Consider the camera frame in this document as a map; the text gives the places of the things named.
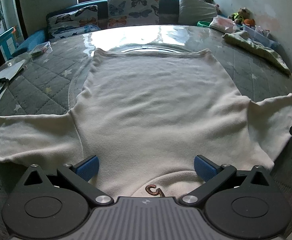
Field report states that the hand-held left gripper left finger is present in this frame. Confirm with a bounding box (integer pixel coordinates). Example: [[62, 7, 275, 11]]
[[23, 155, 114, 207]]

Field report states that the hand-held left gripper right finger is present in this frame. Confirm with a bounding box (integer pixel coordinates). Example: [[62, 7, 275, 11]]
[[178, 155, 271, 207]]

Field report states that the white fleece sweater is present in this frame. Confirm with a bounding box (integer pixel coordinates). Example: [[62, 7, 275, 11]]
[[0, 48, 292, 198]]

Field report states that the green patterned cloth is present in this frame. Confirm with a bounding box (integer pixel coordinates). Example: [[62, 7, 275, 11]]
[[222, 30, 292, 76]]

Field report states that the clear plastic storage container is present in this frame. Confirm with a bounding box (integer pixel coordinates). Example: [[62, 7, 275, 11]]
[[241, 25, 279, 48]]

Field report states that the white paper sheet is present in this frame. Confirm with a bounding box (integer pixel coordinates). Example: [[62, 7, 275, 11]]
[[0, 59, 27, 98]]

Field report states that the clear plastic box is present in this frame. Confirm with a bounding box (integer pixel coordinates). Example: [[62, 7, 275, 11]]
[[29, 42, 52, 57]]

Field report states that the brown stuffed toy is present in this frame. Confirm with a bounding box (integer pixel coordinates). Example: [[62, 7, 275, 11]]
[[229, 7, 251, 24]]

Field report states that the pink plastic bag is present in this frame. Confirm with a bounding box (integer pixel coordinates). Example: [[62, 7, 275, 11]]
[[209, 15, 238, 33]]

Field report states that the small butterfly print cushion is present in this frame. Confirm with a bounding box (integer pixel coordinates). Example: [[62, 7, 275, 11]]
[[48, 24, 104, 41], [46, 5, 99, 29]]

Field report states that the teal cabinet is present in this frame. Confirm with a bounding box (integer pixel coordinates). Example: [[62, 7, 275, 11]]
[[0, 26, 18, 55]]

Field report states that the grey pillow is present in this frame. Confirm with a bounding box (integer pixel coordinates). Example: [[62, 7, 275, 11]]
[[178, 0, 218, 26]]

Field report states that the blue sofa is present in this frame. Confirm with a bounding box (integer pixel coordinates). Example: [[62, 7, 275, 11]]
[[11, 0, 186, 55]]

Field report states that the large butterfly print cushion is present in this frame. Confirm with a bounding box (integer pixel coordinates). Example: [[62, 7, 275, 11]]
[[107, 0, 160, 29]]

